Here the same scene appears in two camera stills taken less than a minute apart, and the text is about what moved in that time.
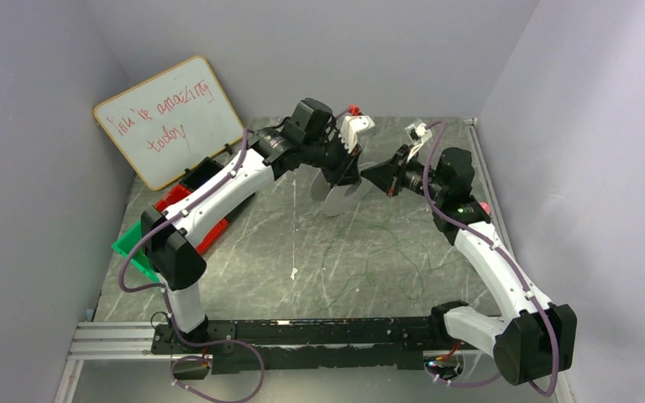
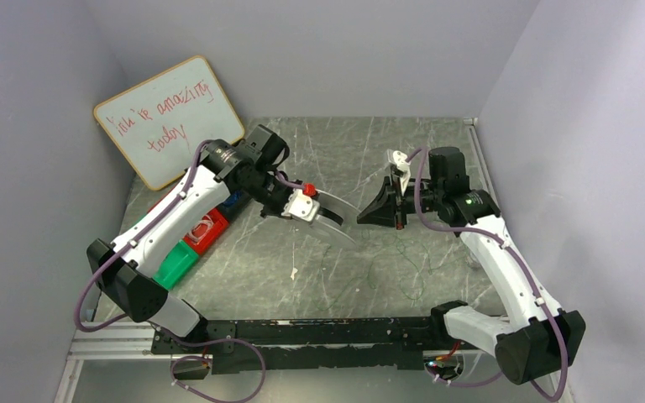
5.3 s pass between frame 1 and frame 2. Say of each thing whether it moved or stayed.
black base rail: stayed
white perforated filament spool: moved
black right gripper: moved
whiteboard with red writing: stayed
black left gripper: moved
